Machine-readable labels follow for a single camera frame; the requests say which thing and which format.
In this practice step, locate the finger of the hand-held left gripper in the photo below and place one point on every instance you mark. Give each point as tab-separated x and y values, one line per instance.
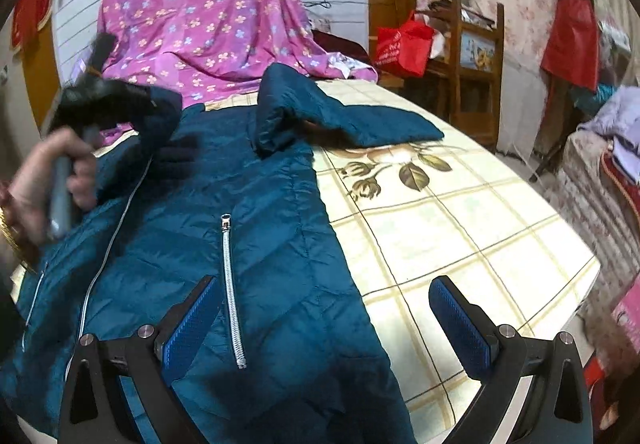
181	157

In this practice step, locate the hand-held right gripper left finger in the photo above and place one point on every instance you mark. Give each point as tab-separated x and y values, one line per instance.
192	324

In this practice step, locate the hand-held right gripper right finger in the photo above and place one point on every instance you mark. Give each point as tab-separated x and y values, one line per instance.
457	324

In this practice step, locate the teal puffer jacket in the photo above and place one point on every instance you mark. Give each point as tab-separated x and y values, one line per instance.
275	249

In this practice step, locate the person's left forearm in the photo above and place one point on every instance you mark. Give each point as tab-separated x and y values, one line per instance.
9	319

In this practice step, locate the person's left hand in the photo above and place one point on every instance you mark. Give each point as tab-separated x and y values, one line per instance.
35	184

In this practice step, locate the orange wooden panel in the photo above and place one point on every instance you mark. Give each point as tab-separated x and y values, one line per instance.
42	73

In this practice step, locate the cream rose-print bedsheet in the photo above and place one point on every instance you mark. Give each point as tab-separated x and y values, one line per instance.
450	234

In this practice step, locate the purple floral sheet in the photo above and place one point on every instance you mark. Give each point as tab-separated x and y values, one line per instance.
210	13

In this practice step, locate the floral covered pile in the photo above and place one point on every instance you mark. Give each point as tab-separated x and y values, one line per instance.
595	204

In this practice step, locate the dark maroon cushion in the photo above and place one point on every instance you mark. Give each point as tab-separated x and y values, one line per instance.
345	48

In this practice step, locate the wooden chair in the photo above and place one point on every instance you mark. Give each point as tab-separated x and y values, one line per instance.
475	88

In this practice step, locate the red shopping bag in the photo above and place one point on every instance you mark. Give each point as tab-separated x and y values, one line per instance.
402	46

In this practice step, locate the lavender cloth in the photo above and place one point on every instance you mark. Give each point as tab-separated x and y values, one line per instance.
617	116

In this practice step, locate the red hanging cloth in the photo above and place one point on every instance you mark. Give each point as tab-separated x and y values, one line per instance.
572	38

